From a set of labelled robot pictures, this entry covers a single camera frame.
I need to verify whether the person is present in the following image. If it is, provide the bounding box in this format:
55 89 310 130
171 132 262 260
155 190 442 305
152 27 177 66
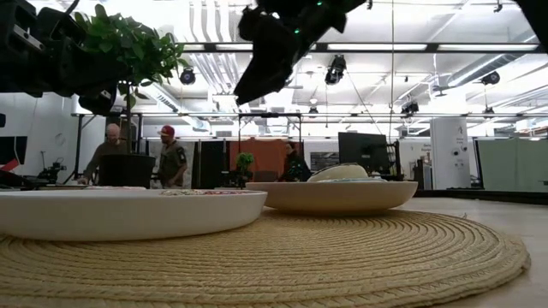
280 141 313 183
78 122 129 186
156 124 189 190

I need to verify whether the black aluminium table frame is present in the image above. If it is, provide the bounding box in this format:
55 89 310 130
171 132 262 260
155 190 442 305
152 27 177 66
414 188 548 205

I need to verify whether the black plant pot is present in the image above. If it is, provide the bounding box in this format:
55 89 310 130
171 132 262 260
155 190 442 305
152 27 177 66
99 152 158 190

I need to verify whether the white pillar cabinet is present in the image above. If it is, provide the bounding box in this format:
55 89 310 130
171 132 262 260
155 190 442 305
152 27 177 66
430 116 472 190

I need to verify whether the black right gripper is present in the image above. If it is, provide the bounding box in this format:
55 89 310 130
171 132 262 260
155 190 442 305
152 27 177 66
233 0 368 106

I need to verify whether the black overhead frame beam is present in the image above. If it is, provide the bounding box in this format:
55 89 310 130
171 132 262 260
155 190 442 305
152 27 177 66
183 42 548 54

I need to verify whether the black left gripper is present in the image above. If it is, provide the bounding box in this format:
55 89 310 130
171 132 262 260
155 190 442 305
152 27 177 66
0 0 130 116

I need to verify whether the orange partition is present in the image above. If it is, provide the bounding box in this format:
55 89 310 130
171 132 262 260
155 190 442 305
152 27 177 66
229 139 304 183

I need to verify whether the black rack frame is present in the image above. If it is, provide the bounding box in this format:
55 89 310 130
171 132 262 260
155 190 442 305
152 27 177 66
237 112 303 181

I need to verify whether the black panel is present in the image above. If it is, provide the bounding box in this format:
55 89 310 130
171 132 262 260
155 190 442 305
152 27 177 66
199 139 231 189

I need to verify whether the round woven straw placemat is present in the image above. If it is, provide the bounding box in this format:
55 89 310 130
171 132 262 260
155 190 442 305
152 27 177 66
0 207 532 308

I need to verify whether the white plate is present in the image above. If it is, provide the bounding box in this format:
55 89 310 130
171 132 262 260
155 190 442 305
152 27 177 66
0 189 269 241

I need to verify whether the beige plate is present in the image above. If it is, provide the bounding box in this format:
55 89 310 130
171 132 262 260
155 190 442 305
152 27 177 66
245 180 420 216

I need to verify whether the small background plant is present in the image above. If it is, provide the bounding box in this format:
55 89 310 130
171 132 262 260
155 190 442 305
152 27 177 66
235 152 256 187

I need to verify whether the black screen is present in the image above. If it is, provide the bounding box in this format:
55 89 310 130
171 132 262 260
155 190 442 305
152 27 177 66
0 135 27 166

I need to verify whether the large pink frosted donut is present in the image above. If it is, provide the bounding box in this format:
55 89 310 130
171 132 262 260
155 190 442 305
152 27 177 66
83 185 147 191

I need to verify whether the black monitor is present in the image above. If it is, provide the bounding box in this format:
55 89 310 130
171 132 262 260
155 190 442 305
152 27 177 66
337 132 390 175

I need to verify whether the green leafy plant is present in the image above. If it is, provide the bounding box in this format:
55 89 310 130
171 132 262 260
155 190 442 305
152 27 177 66
72 3 189 155

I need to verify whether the green partition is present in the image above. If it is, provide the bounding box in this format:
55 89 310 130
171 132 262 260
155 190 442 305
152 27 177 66
475 138 548 192

